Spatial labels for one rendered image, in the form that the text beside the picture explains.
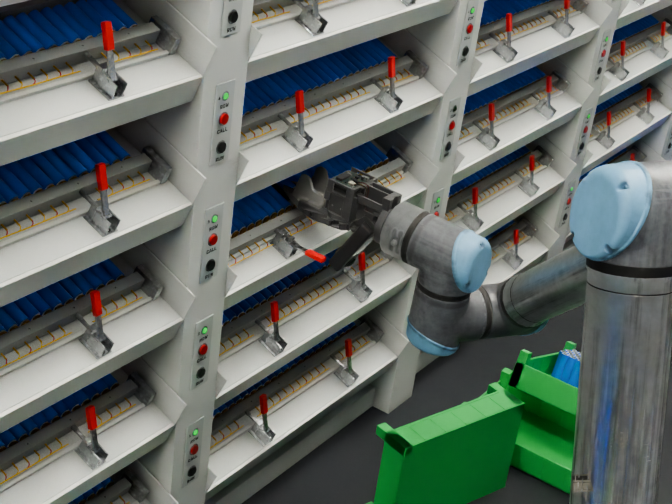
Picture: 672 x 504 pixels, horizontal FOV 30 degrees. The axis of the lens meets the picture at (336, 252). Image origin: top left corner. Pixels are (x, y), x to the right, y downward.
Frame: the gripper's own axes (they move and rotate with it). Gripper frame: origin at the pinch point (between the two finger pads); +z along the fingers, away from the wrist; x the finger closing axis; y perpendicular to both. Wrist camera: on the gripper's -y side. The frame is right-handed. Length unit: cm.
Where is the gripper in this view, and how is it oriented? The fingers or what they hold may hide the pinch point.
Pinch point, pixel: (293, 191)
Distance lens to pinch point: 214.6
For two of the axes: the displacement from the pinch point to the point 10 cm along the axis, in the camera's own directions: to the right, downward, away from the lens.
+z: -8.1, -3.9, 4.4
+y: 1.6, -8.6, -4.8
